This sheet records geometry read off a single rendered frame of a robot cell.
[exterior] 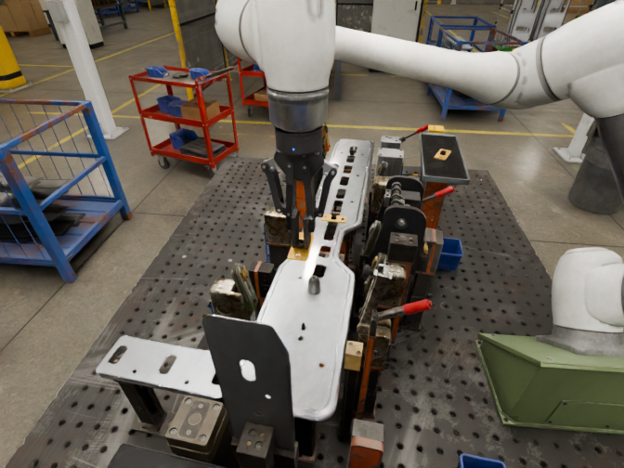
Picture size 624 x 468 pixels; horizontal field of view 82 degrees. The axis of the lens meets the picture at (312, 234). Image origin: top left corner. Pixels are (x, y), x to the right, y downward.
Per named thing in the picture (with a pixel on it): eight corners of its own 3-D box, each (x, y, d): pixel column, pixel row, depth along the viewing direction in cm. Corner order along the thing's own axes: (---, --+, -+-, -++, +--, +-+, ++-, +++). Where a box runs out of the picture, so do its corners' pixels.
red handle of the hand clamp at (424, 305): (360, 310, 81) (428, 292, 74) (365, 317, 82) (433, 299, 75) (358, 325, 78) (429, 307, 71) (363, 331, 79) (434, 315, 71)
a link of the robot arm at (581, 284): (566, 321, 110) (566, 250, 112) (645, 332, 95) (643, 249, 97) (539, 323, 102) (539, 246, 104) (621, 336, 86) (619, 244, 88)
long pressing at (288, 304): (331, 138, 180) (331, 136, 179) (377, 142, 177) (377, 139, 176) (222, 402, 72) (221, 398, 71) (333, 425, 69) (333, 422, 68)
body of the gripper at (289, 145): (330, 117, 58) (328, 169, 64) (279, 113, 60) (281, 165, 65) (321, 134, 52) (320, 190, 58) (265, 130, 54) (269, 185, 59)
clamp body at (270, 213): (271, 277, 143) (265, 201, 122) (301, 280, 141) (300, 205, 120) (264, 293, 136) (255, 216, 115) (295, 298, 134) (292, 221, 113)
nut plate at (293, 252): (297, 233, 74) (296, 227, 73) (315, 235, 74) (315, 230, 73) (286, 259, 68) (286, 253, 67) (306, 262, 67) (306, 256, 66)
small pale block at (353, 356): (339, 424, 97) (346, 339, 75) (352, 426, 96) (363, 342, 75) (337, 437, 94) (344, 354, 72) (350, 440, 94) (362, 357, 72)
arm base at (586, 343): (582, 340, 112) (582, 321, 113) (651, 358, 90) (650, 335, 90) (525, 337, 112) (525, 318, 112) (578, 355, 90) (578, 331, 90)
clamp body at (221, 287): (231, 349, 116) (214, 269, 95) (266, 356, 114) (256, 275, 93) (220, 374, 109) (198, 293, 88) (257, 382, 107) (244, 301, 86)
